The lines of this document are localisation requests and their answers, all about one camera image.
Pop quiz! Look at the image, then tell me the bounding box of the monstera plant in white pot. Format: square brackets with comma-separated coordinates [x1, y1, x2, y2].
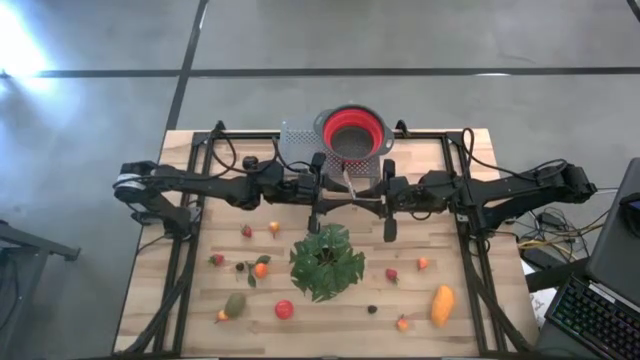
[288, 223, 367, 304]

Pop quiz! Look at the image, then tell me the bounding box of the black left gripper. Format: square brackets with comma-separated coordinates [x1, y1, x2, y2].
[269, 152, 355, 234]

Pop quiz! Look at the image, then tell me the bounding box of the orange tangerine with green leaves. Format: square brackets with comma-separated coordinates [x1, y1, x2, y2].
[247, 254, 272, 290]

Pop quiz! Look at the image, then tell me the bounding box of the black aluminium table frame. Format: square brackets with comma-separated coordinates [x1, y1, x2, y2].
[117, 119, 539, 359]

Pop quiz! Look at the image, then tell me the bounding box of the black round device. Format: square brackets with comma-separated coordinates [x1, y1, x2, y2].
[618, 192, 640, 237]

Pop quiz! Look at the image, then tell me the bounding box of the computer monitor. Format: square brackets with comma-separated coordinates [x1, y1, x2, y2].
[584, 157, 640, 306]

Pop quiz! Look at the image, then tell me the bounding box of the white paper sheet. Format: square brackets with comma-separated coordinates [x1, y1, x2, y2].
[519, 259, 559, 326]

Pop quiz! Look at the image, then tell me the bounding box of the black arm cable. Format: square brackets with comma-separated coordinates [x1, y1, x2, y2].
[209, 128, 281, 176]
[460, 127, 569, 182]

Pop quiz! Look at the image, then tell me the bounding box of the dark computer desk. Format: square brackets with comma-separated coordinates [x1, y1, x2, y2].
[524, 257, 640, 360]

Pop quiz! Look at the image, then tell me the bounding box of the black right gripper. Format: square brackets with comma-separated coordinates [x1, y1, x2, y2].
[355, 159, 441, 244]

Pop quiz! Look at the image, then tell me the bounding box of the orange mango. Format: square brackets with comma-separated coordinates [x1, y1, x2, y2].
[430, 284, 456, 329]

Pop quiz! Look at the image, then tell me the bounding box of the yellow floor cable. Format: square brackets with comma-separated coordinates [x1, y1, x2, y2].
[517, 222, 601, 251]

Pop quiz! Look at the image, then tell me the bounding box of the grey perforated metal rack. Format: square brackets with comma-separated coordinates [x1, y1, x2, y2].
[277, 130, 382, 184]

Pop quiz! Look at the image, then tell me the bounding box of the red collapsible colander grey rim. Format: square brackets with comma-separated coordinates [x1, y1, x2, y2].
[313, 103, 395, 164]

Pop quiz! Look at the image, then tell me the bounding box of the red tomato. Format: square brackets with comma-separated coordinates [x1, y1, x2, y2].
[274, 299, 295, 321]

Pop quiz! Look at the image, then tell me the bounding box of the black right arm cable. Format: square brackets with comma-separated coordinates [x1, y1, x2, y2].
[460, 127, 569, 182]

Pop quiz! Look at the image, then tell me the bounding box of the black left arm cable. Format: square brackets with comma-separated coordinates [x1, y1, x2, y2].
[209, 128, 281, 176]

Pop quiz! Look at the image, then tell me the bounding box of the black backlit keyboard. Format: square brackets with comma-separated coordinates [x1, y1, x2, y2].
[544, 273, 640, 360]

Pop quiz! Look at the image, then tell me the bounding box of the green kiwi fruit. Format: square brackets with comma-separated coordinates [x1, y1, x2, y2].
[223, 292, 248, 320]

